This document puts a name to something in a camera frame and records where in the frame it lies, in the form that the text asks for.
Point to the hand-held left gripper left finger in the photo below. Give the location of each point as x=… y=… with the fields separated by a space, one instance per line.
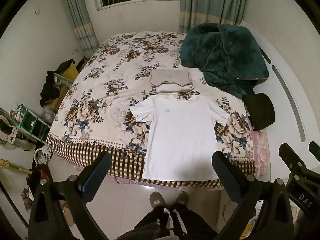
x=91 y=183

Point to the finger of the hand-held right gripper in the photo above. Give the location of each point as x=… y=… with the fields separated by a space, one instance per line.
x=315 y=150
x=291 y=157

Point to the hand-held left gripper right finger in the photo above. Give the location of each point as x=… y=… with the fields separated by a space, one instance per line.
x=226 y=177

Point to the white t-shirt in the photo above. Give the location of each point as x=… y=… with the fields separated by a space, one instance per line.
x=180 y=135

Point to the black hanging clothes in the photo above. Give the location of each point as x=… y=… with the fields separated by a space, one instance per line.
x=50 y=86

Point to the pink bed sheet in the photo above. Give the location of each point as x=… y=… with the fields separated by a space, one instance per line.
x=260 y=152

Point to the cardboard piece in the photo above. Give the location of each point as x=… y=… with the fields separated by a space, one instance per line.
x=65 y=212

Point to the grey slipper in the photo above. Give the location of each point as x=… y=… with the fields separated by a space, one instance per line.
x=182 y=198
x=156 y=198

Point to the white sandals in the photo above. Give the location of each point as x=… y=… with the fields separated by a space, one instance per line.
x=43 y=155

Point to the black garment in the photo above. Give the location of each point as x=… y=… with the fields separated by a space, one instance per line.
x=260 y=110

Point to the white headboard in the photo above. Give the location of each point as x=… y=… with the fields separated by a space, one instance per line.
x=287 y=92

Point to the person's black striped pants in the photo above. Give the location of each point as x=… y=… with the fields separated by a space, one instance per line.
x=165 y=221

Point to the clear plastic bag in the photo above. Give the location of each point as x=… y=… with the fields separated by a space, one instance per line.
x=48 y=115

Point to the floral bed blanket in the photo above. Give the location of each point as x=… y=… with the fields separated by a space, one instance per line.
x=105 y=100

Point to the green shelf rack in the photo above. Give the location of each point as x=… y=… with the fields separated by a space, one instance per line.
x=28 y=121

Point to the white folded garment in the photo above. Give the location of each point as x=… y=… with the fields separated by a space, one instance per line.
x=175 y=89

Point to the yellow box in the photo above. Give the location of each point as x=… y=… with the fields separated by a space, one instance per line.
x=71 y=72

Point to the beige folded garment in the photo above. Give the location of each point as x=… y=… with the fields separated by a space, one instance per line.
x=171 y=77

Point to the black cloth on box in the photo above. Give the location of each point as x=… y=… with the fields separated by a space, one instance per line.
x=65 y=65

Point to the dark green plush blanket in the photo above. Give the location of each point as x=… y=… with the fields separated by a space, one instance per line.
x=222 y=55

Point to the green striped curtain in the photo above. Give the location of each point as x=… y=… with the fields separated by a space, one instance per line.
x=80 y=17
x=212 y=3

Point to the wall socket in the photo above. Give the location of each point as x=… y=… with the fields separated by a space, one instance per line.
x=75 y=52

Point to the wall switch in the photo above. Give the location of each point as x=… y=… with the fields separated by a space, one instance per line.
x=37 y=11

